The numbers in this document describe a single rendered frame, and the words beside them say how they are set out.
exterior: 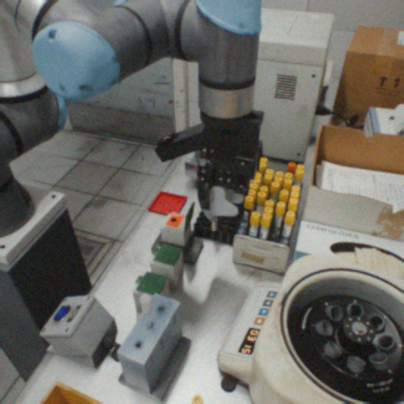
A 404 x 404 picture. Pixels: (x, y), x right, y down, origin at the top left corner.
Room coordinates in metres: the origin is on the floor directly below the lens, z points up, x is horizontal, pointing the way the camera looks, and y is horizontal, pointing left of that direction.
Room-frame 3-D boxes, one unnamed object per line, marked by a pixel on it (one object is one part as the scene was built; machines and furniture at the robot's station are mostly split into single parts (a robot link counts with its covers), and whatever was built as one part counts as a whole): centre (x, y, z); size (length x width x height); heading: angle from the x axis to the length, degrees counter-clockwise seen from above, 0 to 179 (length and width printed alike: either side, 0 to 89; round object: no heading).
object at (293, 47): (0.96, -0.17, 1.03); 0.31 x 0.27 x 0.30; 161
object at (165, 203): (0.64, 0.08, 0.88); 0.07 x 0.07 x 0.01; 71
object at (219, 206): (0.46, -0.03, 1.02); 0.06 x 0.03 x 0.09; 70
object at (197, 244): (0.50, 0.05, 0.89); 0.09 x 0.05 x 0.04; 71
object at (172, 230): (0.50, 0.05, 0.92); 0.05 x 0.04 x 0.06; 71
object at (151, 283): (0.37, 0.08, 0.91); 0.05 x 0.04 x 0.07; 71
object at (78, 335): (0.30, 0.17, 0.92); 0.13 x 0.07 x 0.08; 71
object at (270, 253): (0.55, -0.14, 0.91); 0.20 x 0.10 x 0.07; 161
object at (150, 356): (0.27, 0.07, 0.92); 0.10 x 0.07 x 0.10; 156
